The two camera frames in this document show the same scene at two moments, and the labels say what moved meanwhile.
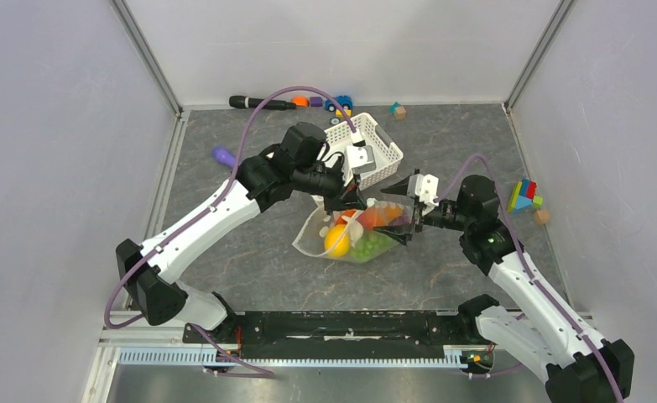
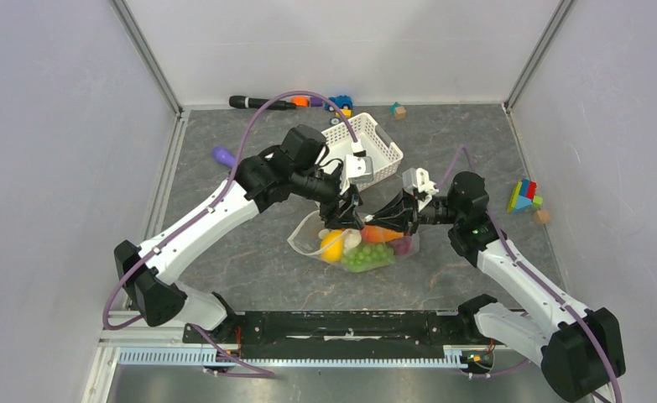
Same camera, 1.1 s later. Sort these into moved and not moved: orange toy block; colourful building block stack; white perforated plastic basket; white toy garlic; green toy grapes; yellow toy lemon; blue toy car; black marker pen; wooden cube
Moved: green toy grapes; yellow toy lemon; white toy garlic
Not moved: white perforated plastic basket; blue toy car; black marker pen; colourful building block stack; orange toy block; wooden cube
